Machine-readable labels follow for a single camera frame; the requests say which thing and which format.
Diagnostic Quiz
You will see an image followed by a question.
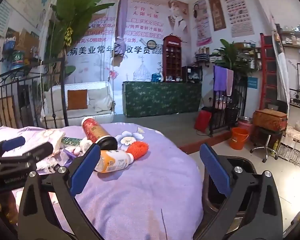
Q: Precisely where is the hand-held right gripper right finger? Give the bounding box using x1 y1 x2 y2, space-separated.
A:
192 144 283 240

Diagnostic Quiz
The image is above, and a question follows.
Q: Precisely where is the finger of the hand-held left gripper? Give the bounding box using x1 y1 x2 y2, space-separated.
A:
0 136 26 157
0 142 54 167

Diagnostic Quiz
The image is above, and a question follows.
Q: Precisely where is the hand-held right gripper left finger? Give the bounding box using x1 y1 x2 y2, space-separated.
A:
18 144 104 240

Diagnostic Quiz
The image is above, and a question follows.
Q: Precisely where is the black plastic bin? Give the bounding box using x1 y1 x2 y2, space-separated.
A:
202 154 257 238

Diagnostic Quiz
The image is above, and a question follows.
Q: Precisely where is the purple white plastic wrapper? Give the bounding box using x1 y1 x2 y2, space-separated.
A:
59 147 77 167

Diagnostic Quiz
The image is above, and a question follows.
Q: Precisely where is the orange juice bottle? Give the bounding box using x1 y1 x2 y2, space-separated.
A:
94 149 135 174

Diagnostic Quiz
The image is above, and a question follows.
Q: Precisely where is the red cylindrical snack can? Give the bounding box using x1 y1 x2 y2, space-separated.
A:
81 116 118 152

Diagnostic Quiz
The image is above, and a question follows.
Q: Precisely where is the orange foam fruit net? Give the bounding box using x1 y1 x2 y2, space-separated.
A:
126 141 150 158

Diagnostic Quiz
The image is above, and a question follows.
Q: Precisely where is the pale floral blanket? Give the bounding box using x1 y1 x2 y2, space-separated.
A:
0 126 65 175

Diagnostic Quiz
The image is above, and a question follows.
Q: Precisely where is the green snack packet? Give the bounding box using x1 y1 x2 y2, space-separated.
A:
61 136 84 147

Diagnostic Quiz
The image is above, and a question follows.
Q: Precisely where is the orange plastic bucket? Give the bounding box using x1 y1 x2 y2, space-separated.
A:
229 127 250 150

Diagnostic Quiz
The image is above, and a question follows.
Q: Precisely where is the red bag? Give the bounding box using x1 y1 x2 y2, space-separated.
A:
194 109 212 133

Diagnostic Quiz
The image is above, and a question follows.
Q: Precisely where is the black metal rack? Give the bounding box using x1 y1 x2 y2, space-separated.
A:
209 75 248 137

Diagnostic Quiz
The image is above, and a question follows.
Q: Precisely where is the pink plastic basin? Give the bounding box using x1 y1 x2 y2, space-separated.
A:
237 120 254 137

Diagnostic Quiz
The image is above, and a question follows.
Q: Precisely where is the white swing sofa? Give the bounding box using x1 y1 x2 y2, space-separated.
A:
44 81 115 123

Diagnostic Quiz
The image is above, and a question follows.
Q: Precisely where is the orange cushion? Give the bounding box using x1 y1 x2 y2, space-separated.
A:
67 89 88 110

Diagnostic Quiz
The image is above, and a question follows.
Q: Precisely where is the purple floral bedsheet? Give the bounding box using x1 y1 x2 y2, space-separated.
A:
0 122 204 240

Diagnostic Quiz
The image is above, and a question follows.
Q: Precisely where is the chrome swivel stool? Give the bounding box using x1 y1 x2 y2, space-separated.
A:
250 127 283 163

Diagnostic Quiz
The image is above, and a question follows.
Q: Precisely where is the white cushion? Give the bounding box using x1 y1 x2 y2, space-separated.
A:
88 88 112 112

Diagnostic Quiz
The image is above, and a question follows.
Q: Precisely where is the patterned wooden box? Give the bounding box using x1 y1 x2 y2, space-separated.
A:
252 109 288 132

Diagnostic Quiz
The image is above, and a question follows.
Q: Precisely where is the white wicker drawer unit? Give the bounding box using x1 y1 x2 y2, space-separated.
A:
277 127 300 173

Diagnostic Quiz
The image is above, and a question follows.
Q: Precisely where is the green patterned counter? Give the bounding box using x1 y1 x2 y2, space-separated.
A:
122 81 203 117

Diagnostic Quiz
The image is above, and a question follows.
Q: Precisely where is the pink towel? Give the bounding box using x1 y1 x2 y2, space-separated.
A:
226 69 234 97

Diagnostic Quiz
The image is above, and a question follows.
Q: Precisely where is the purple towel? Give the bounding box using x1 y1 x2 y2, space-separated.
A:
213 66 227 92

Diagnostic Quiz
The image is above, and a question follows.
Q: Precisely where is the black box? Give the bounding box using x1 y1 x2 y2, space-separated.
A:
182 65 203 83

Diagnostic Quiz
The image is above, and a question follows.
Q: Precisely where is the red ladder shelf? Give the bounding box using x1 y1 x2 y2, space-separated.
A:
260 33 278 109

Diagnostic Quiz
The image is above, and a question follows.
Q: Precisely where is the green potted plant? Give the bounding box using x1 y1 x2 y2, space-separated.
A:
212 39 253 78

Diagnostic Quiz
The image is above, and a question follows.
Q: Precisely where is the red booth-shaped cabinet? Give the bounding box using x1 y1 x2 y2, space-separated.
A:
162 35 182 82

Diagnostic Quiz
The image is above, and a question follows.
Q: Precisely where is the tall banana leaf plant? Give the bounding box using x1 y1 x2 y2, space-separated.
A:
44 0 115 90

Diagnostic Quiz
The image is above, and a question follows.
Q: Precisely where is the hanging purple cloth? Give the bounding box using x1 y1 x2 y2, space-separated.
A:
114 0 129 60

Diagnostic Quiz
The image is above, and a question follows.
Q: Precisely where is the black metal bed frame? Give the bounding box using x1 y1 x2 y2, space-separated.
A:
0 57 68 129

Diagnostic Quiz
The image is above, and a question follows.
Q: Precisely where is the pink wall poster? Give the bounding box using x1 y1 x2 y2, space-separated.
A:
192 0 213 47

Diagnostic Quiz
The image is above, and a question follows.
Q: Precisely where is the wall shelf with jars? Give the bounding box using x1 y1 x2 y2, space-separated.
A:
275 24 300 110

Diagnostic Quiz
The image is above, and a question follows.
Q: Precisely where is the brown wall poster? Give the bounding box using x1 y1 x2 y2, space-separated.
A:
208 0 227 32

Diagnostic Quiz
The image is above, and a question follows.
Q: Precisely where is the white chart wall poster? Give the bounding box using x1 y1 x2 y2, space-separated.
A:
220 0 255 38

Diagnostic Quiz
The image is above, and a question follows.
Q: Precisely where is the large printed wall banner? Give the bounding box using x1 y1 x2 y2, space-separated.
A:
65 0 192 98

